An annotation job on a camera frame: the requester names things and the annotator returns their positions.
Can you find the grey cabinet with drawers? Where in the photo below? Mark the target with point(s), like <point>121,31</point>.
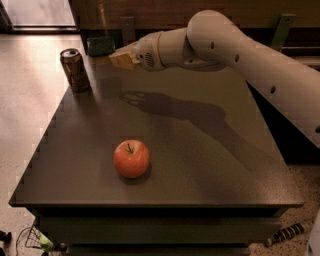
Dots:
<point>216,180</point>

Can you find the green and yellow sponge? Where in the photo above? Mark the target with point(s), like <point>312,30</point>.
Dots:
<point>100,46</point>

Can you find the left metal shelf bracket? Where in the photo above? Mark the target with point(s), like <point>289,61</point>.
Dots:
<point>128,31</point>

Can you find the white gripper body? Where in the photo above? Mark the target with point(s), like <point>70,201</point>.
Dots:
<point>146,55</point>

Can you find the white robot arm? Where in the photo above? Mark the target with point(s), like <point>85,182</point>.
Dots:
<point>211,42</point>

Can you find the red apple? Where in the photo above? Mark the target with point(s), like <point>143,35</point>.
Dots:
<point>131,159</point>

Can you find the metal shelf bracket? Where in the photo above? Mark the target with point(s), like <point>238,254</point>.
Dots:
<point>282,30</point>
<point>128,31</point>

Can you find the black white striped handle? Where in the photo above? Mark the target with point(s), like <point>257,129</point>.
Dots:
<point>287,233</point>

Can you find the right metal shelf bracket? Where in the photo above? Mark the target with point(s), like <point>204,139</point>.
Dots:
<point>282,30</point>

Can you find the wire basket with green item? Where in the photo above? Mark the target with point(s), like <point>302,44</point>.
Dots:
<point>31,239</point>

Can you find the orange soda can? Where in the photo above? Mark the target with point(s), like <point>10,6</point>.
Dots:
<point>73,66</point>

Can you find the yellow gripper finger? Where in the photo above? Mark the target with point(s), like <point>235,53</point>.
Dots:
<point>125,60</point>
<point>129,47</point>

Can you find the black object on floor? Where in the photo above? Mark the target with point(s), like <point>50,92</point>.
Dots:
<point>6,238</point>

